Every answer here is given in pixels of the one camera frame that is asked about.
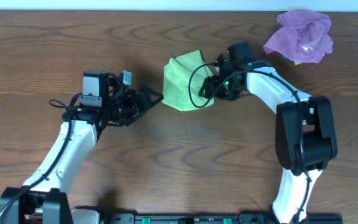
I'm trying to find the left black cable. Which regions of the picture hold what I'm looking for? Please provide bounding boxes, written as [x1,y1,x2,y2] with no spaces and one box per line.
[0,71,127,224]

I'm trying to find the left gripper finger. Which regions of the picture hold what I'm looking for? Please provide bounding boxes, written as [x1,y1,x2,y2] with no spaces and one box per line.
[139,85,164,109]
[124,108,149,126]

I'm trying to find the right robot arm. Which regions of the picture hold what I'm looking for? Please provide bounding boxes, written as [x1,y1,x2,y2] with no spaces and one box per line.
[199,55,343,223]

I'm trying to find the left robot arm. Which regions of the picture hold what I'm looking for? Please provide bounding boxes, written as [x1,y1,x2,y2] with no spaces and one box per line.
[0,70,164,223]

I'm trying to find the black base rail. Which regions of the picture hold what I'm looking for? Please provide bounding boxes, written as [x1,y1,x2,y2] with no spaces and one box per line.
[109,212,344,224]

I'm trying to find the green microfiber cloth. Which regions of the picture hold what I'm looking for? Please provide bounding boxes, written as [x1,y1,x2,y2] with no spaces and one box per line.
[162,50,213,111]

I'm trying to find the right black cable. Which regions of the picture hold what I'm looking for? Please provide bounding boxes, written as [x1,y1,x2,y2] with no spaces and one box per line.
[187,61,312,223]

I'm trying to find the black cable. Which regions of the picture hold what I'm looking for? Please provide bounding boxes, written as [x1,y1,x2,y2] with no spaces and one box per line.
[187,61,312,223]
[0,71,127,224]

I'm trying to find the purple microfiber cloth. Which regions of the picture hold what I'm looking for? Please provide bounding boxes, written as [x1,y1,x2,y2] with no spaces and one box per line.
[264,9,333,63]

